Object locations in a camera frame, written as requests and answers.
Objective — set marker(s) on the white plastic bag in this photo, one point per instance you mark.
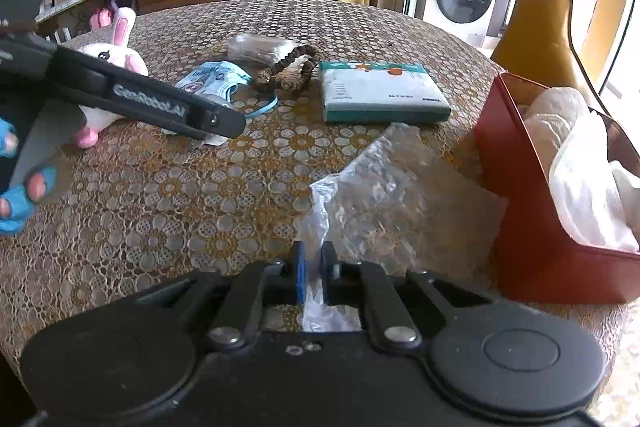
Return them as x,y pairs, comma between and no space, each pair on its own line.
595,197

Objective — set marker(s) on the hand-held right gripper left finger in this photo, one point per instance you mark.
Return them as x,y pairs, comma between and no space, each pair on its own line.
299,274

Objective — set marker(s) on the blue face mask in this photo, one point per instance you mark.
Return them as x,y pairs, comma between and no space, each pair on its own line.
220,82

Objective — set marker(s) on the pink toy case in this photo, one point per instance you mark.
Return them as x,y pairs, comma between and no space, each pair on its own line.
100,18

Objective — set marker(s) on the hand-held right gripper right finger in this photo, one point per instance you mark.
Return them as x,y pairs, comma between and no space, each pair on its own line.
328,277

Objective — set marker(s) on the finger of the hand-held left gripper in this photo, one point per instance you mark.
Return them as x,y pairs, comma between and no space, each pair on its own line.
150,94

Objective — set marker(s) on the person's left hand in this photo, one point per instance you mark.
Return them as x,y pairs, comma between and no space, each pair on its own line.
25,202

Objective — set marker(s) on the green white tissue pack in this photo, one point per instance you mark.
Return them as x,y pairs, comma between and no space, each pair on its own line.
380,97

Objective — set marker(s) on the yellow giraffe statue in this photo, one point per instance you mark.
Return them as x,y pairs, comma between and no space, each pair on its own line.
545,7

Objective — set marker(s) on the white rabbit plush toy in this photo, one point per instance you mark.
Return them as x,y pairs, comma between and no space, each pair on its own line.
125,57

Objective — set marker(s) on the red box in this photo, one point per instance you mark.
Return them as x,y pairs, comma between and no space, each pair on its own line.
530,247

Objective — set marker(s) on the large clear plastic bag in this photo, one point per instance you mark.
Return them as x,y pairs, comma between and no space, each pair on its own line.
400,197

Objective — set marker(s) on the small clear plastic bag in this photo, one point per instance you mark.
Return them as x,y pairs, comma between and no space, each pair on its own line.
255,49

